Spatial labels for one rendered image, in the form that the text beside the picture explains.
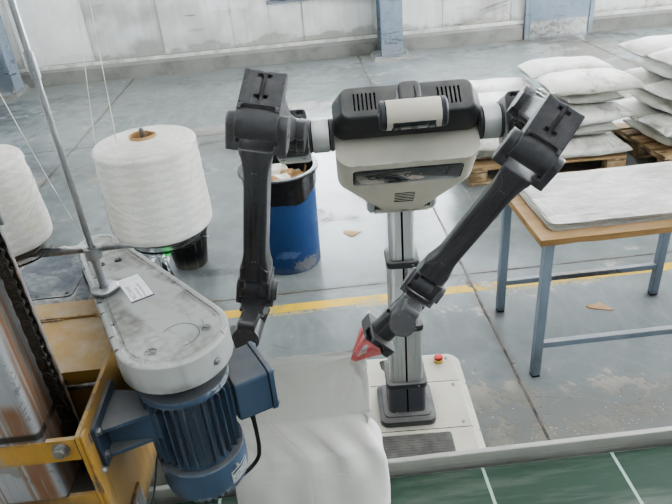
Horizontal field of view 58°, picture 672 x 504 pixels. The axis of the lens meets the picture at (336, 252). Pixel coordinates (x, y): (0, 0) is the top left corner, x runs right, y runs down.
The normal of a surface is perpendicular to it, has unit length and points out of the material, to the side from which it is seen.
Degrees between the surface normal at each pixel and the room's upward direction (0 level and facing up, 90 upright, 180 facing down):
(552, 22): 90
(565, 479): 0
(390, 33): 90
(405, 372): 90
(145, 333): 0
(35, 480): 90
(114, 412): 0
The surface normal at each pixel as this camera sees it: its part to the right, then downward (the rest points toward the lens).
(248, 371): -0.09, -0.86
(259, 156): -0.10, 0.62
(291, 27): 0.07, 0.49
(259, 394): 0.47, 0.41
